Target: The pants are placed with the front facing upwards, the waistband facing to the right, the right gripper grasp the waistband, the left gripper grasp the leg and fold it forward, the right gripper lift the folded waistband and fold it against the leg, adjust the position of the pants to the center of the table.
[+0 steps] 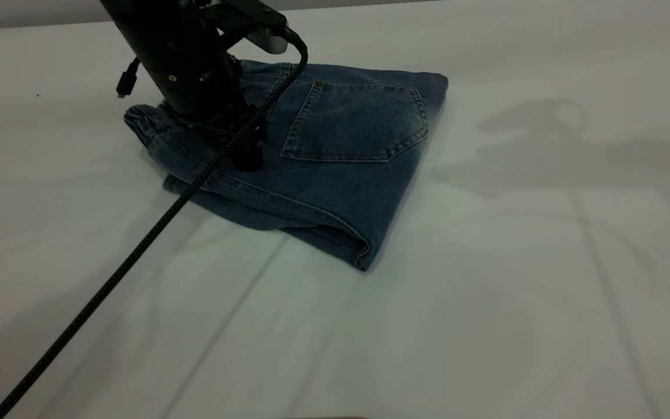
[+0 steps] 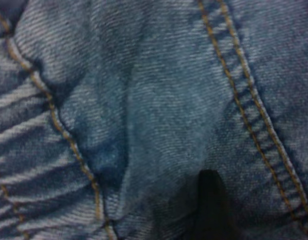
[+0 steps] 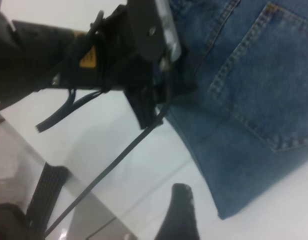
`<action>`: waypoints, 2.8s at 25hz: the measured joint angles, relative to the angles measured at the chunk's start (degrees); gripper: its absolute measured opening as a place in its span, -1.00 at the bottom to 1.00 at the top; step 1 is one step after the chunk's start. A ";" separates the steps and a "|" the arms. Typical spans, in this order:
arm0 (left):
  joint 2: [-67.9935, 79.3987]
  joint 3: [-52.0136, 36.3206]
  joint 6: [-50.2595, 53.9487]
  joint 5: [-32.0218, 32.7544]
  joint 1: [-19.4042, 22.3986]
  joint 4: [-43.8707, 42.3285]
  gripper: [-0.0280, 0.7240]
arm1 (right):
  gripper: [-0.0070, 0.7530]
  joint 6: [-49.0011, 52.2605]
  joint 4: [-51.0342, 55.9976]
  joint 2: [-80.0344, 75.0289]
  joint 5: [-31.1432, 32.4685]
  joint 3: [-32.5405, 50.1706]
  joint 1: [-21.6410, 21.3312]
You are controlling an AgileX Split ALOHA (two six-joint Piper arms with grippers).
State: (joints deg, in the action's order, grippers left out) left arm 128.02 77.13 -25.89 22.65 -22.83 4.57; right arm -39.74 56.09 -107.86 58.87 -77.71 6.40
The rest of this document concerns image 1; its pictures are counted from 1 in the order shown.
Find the blue denim pants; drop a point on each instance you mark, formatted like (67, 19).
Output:
(341, 174)

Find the black left camera mount bracket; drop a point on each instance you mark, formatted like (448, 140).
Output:
(242, 14)

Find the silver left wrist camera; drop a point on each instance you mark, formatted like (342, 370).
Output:
(268, 42)

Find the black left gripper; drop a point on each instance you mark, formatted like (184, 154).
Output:
(201, 81)

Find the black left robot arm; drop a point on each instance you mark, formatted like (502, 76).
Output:
(143, 20)

